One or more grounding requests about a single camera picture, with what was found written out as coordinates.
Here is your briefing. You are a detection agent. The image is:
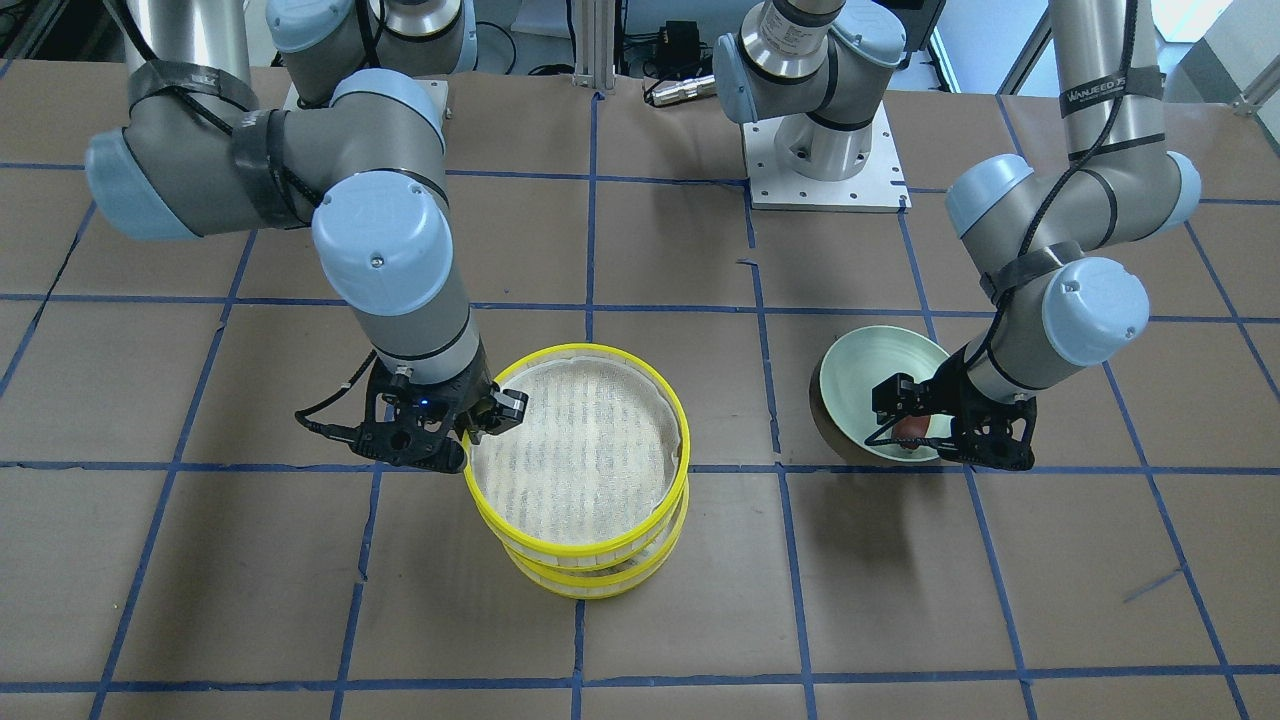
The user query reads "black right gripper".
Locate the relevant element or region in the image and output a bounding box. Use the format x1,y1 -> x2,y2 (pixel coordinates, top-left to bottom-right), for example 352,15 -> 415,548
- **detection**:
353,346 -> 529,474

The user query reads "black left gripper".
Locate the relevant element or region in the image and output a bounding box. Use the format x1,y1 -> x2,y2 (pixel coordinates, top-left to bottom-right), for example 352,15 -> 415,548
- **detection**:
864,370 -> 1037,471

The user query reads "brown bun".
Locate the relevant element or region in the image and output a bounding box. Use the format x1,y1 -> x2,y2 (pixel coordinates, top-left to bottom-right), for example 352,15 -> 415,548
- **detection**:
890,416 -> 932,450

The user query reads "yellow steamer layer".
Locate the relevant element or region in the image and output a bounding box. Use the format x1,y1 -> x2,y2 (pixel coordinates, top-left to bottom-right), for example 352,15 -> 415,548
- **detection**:
463,343 -> 690,569
506,493 -> 689,600

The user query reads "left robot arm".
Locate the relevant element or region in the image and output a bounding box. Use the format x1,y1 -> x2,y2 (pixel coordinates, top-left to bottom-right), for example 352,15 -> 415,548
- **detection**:
713,1 -> 1202,471

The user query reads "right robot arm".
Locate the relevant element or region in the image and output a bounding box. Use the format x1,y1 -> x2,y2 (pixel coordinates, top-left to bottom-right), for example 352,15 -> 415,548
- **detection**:
84,1 -> 529,473

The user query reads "light green plate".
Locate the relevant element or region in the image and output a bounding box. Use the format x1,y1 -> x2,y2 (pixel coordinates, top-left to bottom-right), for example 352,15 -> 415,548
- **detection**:
819,325 -> 948,462

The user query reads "aluminium frame post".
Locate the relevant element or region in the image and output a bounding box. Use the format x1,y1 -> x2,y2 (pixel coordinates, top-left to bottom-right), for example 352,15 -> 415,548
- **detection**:
568,0 -> 623,96

